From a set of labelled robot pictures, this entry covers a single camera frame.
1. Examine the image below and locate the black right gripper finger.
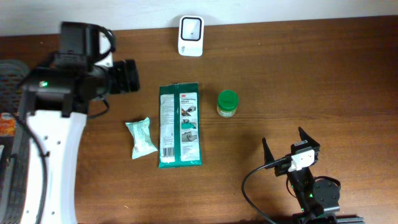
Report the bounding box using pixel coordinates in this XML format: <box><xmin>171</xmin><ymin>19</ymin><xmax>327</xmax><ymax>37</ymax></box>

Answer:
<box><xmin>262</xmin><ymin>138</ymin><xmax>275</xmax><ymax>164</ymax></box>
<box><xmin>298</xmin><ymin>127</ymin><xmax>320</xmax><ymax>148</ymax></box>

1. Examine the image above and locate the green lid jar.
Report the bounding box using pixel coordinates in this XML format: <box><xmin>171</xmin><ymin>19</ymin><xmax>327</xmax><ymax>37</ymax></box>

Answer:
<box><xmin>217</xmin><ymin>90</ymin><xmax>239</xmax><ymax>118</ymax></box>

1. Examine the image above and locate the light green wipes packet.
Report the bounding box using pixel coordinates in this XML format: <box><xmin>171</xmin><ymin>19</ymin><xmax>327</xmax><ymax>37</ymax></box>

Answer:
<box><xmin>125</xmin><ymin>117</ymin><xmax>158</xmax><ymax>159</ymax></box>

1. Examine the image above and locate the green 3M gloves package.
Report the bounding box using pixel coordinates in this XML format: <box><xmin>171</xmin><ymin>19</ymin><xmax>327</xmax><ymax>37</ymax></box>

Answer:
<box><xmin>159</xmin><ymin>83</ymin><xmax>202</xmax><ymax>169</ymax></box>

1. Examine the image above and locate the orange snack packet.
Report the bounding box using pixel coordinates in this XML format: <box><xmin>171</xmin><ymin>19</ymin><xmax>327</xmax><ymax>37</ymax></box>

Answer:
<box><xmin>0</xmin><ymin>113</ymin><xmax>16</xmax><ymax>137</ymax></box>

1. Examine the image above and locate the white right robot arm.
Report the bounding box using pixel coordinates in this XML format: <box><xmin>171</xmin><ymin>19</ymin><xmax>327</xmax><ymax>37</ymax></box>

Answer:
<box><xmin>262</xmin><ymin>128</ymin><xmax>364</xmax><ymax>224</ymax></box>

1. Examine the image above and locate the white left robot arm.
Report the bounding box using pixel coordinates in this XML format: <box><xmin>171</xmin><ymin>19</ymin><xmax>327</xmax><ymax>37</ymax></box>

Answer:
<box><xmin>4</xmin><ymin>22</ymin><xmax>140</xmax><ymax>223</ymax></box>

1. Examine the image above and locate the white barcode scanner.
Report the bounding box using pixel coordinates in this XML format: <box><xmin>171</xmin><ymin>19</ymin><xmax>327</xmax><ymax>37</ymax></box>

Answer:
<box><xmin>178</xmin><ymin>16</ymin><xmax>204</xmax><ymax>57</ymax></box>

